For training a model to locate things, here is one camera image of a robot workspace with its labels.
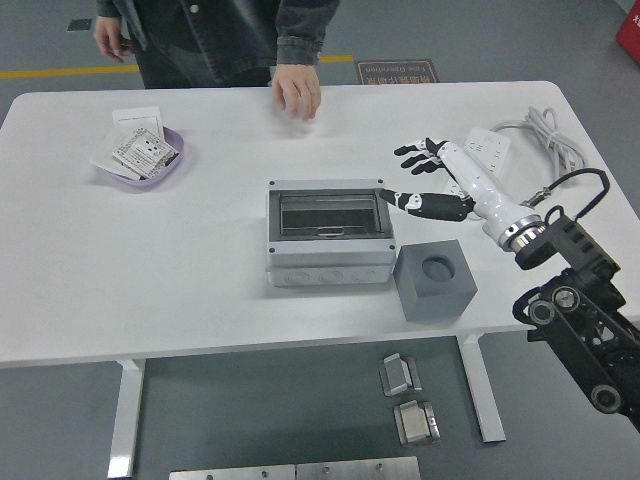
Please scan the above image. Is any white blank switch plate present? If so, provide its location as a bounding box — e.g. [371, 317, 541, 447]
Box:
[111, 106, 165, 139]

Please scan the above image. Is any silver metal block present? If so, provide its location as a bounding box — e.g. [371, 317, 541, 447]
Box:
[393, 399, 442, 446]
[378, 352, 424, 398]

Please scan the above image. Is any person's left hand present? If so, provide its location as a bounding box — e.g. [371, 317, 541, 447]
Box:
[271, 64, 322, 122]

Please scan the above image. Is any grey box with clear lid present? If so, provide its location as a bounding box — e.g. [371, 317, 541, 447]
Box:
[264, 178, 398, 288]

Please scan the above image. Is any red object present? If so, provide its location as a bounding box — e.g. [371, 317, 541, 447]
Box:
[614, 12, 640, 51]

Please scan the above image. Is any white power strip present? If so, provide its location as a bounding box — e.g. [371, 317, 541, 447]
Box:
[444, 126, 512, 199]

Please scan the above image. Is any white table leg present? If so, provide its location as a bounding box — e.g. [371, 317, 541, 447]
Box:
[107, 358, 147, 479]
[457, 333, 507, 444]

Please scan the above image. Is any white flat panel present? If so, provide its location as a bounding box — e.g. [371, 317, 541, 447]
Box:
[89, 127, 144, 181]

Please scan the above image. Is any person's right hand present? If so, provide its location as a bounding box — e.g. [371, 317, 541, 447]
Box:
[93, 17, 136, 64]

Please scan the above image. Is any purple plastic tray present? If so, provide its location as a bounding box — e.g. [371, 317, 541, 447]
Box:
[97, 125, 186, 189]

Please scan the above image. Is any brown floor sign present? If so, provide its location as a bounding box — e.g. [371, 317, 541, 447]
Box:
[354, 58, 440, 85]

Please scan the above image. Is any grey cube with round hole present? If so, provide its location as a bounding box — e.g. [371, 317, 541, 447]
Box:
[392, 238, 478, 323]

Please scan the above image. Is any white printed socket panel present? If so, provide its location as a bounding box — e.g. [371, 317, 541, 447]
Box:
[111, 127, 180, 179]

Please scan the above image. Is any yellow floor tape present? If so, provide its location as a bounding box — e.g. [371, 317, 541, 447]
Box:
[0, 53, 355, 80]

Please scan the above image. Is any person's torso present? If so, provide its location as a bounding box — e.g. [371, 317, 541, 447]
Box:
[114, 0, 301, 90]

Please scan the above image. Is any grey metal plate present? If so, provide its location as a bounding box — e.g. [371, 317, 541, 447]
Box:
[295, 455, 421, 480]
[168, 464, 297, 480]

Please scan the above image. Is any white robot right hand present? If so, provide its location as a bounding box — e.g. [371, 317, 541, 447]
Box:
[377, 136, 526, 240]

